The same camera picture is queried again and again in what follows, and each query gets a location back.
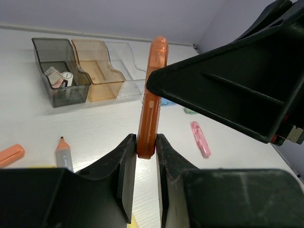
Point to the blue utility knife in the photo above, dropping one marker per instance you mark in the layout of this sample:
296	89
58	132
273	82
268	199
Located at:
165	102

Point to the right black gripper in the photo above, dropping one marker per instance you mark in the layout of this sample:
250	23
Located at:
288	132

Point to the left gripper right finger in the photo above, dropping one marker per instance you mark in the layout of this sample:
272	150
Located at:
190	197

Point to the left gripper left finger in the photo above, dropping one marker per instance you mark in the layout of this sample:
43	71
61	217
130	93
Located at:
97	196

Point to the orange utility knife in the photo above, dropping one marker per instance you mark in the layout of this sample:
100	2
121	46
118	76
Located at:
151	103

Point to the pink correction tape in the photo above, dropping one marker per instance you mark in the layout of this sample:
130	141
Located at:
65	81

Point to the green utility knife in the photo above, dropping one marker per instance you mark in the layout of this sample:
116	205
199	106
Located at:
189	111

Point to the orange highlighter cap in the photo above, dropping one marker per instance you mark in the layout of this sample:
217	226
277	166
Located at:
11	155

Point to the pink utility knife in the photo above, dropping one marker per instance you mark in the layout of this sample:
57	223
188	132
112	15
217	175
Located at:
200	139

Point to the clear plastic bin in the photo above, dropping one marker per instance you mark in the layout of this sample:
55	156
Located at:
122	59

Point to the yellow highlighter cap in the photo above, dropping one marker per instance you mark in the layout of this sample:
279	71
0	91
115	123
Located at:
42	167

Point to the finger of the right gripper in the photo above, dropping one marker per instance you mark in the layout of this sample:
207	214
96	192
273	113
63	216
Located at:
249	88
278	24

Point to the orange highlighter pen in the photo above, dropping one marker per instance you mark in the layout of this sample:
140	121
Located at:
63	155

